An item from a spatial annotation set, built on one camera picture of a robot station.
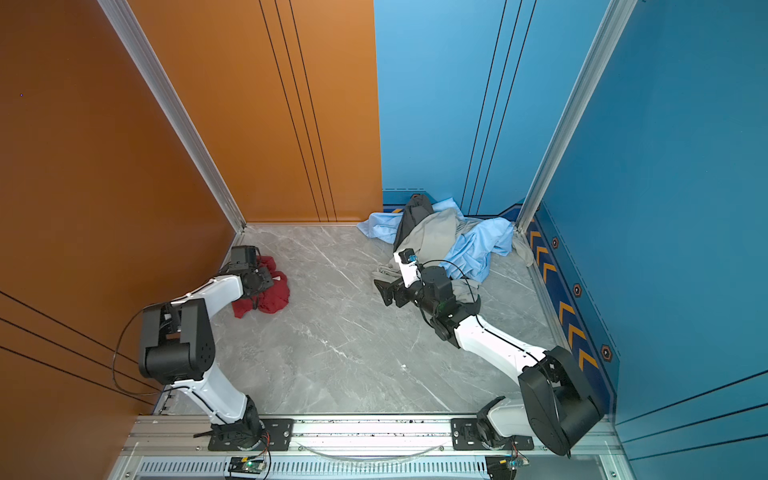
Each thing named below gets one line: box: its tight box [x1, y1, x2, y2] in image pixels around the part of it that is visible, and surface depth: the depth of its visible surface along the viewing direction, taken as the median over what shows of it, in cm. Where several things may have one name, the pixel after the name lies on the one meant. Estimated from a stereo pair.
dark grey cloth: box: [393, 194, 434, 252], surface depth 107 cm
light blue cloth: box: [357, 196, 514, 282], surface depth 105 cm
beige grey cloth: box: [372, 208, 535, 302], surface depth 102 cm
